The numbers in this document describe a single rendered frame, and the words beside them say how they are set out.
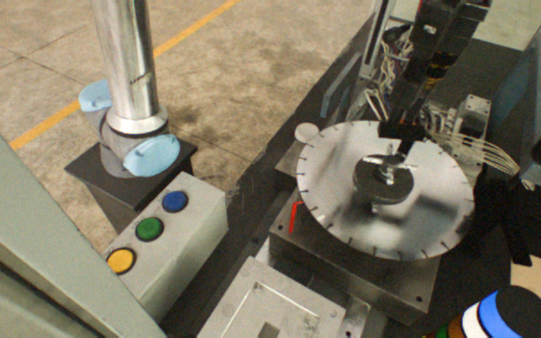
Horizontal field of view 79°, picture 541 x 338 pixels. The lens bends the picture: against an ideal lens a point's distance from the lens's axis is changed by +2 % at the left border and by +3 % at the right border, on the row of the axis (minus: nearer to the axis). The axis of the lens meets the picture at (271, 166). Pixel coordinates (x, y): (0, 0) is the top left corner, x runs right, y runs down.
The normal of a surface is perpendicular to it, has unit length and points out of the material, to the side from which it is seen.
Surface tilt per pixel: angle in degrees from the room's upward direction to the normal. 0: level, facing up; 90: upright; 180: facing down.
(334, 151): 0
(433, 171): 0
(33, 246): 90
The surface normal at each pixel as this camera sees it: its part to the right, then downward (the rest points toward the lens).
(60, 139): 0.04, -0.64
